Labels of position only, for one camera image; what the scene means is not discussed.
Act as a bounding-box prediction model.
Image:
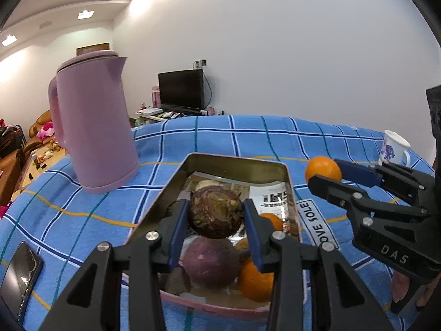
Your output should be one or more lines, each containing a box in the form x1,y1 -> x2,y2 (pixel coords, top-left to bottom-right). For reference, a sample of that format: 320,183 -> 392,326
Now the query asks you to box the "dark cluttered rack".
0,119 -> 27,159

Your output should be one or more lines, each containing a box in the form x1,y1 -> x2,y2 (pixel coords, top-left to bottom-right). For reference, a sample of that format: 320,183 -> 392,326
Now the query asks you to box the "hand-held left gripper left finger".
38,198 -> 191,331

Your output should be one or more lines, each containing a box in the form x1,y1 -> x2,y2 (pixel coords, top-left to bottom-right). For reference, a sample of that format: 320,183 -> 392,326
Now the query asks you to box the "person's right hand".
391,272 -> 435,313

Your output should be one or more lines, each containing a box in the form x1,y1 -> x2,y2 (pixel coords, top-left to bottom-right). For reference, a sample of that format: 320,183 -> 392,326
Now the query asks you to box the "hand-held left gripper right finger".
241,198 -> 395,331

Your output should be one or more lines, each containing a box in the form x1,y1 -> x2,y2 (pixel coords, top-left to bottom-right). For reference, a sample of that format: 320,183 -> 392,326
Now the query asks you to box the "large orange tangerine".
238,257 -> 276,302

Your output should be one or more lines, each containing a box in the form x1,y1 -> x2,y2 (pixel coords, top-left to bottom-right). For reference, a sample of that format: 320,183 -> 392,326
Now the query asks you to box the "brown spotted round fruit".
195,178 -> 223,191

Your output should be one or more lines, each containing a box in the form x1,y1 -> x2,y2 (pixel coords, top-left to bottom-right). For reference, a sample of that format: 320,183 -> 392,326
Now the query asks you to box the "black power cable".
203,69 -> 212,109

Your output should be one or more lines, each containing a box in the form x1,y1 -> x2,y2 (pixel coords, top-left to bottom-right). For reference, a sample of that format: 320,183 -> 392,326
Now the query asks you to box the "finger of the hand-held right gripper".
308,175 -> 428,246
334,159 -> 435,208

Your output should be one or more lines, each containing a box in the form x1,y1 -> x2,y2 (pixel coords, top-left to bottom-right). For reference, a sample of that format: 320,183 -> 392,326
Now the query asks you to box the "black smartphone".
0,241 -> 44,325

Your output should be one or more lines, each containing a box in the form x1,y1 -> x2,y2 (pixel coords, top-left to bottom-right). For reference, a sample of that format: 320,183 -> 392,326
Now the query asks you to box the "pink metal tin box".
121,152 -> 304,318

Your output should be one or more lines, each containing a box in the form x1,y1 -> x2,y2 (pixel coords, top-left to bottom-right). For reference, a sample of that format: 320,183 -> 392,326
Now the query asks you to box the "black flat television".
158,69 -> 205,111

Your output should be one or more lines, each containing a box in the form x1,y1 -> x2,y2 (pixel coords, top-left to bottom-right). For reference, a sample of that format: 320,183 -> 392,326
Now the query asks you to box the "orange leather sofa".
26,109 -> 56,149

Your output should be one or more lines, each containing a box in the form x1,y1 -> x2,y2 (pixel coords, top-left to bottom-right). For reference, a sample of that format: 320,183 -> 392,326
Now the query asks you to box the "brown dried mottled fruit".
189,185 -> 243,239

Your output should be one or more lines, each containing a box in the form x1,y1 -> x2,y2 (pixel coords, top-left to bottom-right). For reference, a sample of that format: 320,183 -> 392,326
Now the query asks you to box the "small orange tangerine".
305,156 -> 343,184
258,213 -> 284,233

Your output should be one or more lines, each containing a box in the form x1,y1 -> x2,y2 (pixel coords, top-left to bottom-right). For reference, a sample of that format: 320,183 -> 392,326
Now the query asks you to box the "dark wooden door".
76,42 -> 111,56

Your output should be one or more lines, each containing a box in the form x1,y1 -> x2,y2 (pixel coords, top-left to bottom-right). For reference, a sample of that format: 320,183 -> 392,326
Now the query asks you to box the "white television stand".
134,108 -> 224,125

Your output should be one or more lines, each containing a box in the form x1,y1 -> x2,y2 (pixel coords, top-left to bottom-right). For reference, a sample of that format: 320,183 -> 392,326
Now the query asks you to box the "white floral mug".
378,130 -> 412,168

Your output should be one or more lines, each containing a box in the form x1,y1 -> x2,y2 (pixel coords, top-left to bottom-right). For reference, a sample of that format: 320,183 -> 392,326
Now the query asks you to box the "pink cylindrical bottle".
47,50 -> 140,194

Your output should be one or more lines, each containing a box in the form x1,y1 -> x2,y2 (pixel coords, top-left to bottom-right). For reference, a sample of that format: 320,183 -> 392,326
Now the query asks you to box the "wooden coffee table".
10,138 -> 68,201

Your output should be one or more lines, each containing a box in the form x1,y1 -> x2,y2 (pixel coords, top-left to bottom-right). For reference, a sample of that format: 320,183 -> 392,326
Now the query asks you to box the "blue plaid blanket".
0,114 -> 435,331

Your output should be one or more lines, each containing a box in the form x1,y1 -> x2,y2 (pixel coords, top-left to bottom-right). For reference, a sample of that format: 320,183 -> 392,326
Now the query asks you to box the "purple round mangosteen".
181,238 -> 242,288

